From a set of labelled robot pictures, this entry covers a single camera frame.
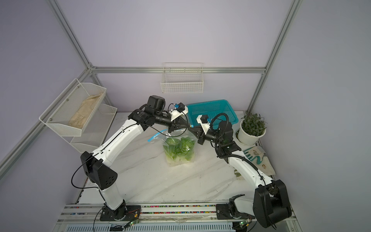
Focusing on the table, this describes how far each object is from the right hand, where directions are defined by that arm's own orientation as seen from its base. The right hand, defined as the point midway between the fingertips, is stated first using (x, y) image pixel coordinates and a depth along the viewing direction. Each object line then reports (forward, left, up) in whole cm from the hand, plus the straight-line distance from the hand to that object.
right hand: (190, 129), depth 75 cm
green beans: (-15, -28, -27) cm, 42 cm away
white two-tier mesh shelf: (+7, +64, -15) cm, 66 cm away
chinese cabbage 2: (-6, +10, -6) cm, 14 cm away
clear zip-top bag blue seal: (-3, +15, -2) cm, 16 cm away
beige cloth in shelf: (+10, +60, +3) cm, 61 cm away
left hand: (-1, +2, +4) cm, 4 cm away
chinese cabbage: (-5, +2, -9) cm, 11 cm away
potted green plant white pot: (+10, -39, -11) cm, 42 cm away
